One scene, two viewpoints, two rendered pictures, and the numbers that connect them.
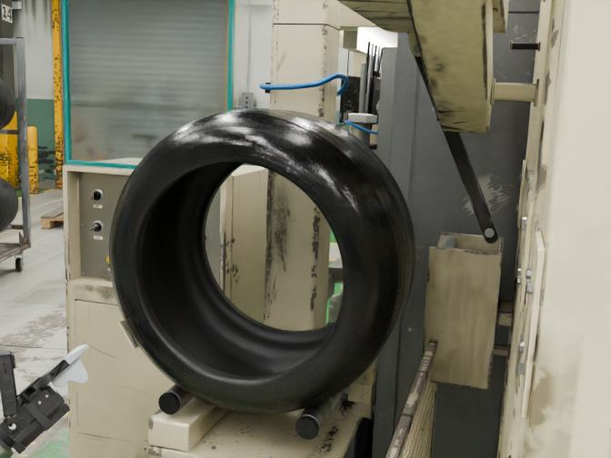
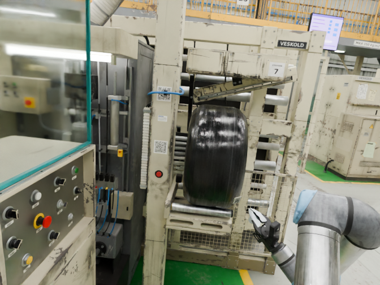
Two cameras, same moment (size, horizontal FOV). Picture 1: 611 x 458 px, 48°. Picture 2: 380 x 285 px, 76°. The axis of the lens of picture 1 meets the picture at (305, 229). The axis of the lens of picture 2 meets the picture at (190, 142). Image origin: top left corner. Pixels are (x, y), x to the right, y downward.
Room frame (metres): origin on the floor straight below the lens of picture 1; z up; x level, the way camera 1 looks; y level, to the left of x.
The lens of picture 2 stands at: (1.79, 1.36, 1.59)
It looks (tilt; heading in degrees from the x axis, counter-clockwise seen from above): 14 degrees down; 257
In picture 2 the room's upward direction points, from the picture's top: 6 degrees clockwise
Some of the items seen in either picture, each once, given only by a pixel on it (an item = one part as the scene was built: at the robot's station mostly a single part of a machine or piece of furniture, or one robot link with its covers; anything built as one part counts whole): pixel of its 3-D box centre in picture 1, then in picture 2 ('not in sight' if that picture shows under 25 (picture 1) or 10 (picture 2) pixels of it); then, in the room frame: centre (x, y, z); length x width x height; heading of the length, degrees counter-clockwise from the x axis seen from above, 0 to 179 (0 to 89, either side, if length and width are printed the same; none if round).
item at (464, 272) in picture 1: (463, 306); (175, 152); (1.49, -0.36, 1.05); 0.20 x 0.15 x 0.30; 164
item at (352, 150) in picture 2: not in sight; (363, 147); (-2.66, -2.45, 0.62); 0.91 x 0.58 x 1.25; 175
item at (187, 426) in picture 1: (206, 399); (198, 220); (1.42, 0.20, 0.83); 0.36 x 0.09 x 0.06; 164
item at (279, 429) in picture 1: (265, 425); (199, 212); (1.38, 0.07, 0.80); 0.37 x 0.36 x 0.02; 74
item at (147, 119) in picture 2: not in sight; (146, 149); (1.72, 0.02, 1.19); 0.05 x 0.04 x 0.48; 74
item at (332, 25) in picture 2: not in sight; (323, 32); (-1.32, -2.59, 2.60); 0.60 x 0.05 x 0.55; 175
